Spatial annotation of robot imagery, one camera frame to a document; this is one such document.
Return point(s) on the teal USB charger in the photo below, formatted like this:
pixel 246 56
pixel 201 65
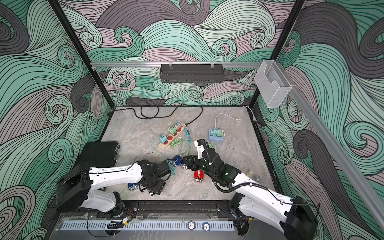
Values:
pixel 164 139

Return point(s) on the small clear bottle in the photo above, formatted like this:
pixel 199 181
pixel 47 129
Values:
pixel 256 178

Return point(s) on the pink USB charger right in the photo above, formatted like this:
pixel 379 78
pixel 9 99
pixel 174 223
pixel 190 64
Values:
pixel 178 126

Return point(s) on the clear acrylic wall holder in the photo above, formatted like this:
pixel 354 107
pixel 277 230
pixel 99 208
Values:
pixel 272 82

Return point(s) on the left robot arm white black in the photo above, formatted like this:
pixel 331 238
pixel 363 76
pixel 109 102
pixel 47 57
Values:
pixel 82 186

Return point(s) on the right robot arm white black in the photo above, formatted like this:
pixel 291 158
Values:
pixel 294 217

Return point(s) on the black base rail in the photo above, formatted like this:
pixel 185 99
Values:
pixel 143 208

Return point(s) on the black wall shelf tray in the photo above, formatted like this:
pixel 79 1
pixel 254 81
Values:
pixel 191 73

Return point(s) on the green USB charger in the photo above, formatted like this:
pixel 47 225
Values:
pixel 173 130

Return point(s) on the small cream plug adapter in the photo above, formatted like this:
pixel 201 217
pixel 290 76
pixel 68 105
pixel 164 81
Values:
pixel 249 173

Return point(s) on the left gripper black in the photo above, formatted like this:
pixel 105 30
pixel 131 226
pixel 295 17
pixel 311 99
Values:
pixel 158 189

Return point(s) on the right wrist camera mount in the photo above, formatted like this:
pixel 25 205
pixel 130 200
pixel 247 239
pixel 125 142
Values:
pixel 201 146

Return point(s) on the perforated white cable duct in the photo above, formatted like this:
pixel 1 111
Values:
pixel 151 225

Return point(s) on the beige power strip red sockets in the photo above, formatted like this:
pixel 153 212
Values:
pixel 172 138

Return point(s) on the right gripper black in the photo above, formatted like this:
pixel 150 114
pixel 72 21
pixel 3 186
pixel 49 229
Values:
pixel 189 165

